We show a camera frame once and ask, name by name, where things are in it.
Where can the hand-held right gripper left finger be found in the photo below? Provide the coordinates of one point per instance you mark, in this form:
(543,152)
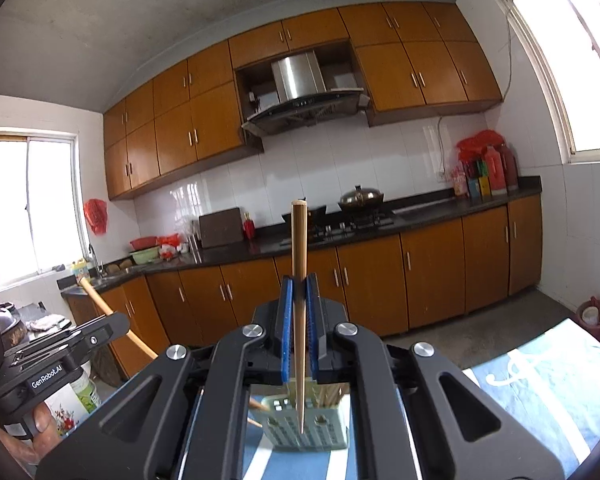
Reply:
(286,330)

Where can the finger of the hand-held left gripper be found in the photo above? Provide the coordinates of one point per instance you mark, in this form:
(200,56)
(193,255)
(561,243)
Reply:
(105,332)

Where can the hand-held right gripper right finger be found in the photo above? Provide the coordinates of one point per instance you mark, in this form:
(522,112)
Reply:
(312,330)

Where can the bamboo chopstick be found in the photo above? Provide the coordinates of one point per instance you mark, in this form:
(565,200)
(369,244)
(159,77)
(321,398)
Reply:
(97,297)
(255,422)
(257,405)
(299,240)

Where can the green perforated chopstick holder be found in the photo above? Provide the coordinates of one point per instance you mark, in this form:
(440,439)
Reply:
(325,432)

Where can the person's left hand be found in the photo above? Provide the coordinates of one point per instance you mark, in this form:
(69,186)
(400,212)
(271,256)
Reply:
(45,425)

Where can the dark woven basket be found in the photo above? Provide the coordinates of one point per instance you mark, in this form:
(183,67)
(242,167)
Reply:
(107,365)

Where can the grey cloth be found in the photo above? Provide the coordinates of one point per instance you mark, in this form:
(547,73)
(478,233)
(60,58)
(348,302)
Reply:
(47,322)

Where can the metal pot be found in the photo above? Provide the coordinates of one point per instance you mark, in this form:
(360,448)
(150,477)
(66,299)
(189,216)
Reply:
(11,322)

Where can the plastic bottle with green label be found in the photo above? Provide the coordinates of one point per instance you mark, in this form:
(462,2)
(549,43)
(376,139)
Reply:
(87,390)

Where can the steel sink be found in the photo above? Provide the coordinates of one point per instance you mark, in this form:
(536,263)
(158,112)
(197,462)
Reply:
(114,272)

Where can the sink faucet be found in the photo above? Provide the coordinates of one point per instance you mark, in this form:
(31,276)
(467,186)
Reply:
(95,260)

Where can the green basin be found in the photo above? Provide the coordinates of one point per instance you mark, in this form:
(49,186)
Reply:
(145,257)

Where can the red basin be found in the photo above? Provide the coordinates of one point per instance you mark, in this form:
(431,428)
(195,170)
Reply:
(144,243)

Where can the red and white packets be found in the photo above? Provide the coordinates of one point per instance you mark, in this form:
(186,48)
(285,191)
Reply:
(172,249)

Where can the gas stove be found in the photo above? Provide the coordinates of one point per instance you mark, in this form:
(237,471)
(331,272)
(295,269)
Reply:
(350,227)

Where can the red plastic bag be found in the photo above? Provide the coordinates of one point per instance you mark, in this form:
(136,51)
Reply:
(96,216)
(480,140)

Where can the dark cutting board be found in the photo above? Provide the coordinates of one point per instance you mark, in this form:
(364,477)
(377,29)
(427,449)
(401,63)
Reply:
(221,227)

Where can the brown wooden base cabinets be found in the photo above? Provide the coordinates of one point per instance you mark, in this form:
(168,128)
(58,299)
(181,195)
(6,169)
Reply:
(430,280)

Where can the wok with dark lid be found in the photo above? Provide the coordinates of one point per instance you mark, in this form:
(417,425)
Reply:
(361,199)

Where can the sliding glass window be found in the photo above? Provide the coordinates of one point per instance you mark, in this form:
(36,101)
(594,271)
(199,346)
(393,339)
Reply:
(30,210)

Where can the black kitchen countertop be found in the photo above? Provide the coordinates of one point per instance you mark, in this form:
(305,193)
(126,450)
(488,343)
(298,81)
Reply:
(420,210)

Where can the pink jar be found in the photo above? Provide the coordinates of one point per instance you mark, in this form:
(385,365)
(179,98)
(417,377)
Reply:
(460,182)

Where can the coloured seasoning boxes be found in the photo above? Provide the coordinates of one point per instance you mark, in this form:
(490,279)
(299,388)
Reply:
(479,186)

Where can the red oil bottle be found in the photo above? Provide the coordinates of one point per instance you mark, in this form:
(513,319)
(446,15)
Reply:
(494,170)

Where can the blue striped tablecloth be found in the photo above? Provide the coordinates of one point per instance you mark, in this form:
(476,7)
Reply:
(555,385)

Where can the steel range hood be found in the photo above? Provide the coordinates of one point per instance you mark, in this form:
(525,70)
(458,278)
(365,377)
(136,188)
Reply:
(300,80)

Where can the dark sauce bottle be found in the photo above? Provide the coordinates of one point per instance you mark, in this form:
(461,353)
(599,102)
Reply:
(510,167)

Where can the red bucket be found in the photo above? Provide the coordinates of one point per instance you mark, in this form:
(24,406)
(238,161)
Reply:
(595,320)

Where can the white framed window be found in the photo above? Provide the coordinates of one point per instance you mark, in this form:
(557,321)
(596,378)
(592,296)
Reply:
(580,60)

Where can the brown wooden wall cabinets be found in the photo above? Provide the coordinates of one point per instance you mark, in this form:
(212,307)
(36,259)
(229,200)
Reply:
(420,75)

